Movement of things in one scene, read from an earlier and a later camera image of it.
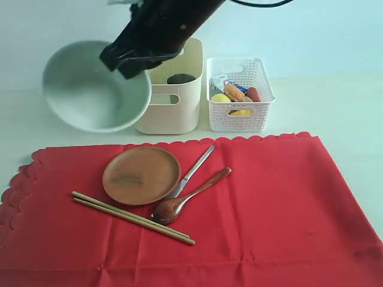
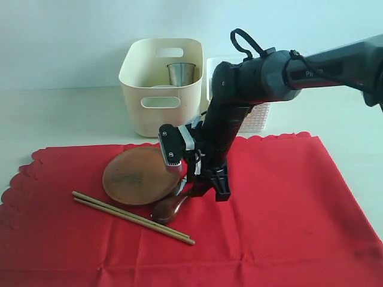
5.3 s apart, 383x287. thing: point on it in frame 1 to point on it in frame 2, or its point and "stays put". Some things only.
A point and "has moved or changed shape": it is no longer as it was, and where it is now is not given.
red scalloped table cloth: (285, 217) stays put
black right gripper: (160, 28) to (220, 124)
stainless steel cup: (178, 78) has moved or changed shape
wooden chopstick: (99, 202) stays put
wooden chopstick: (87, 204) stays put
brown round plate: (140, 176) stays put
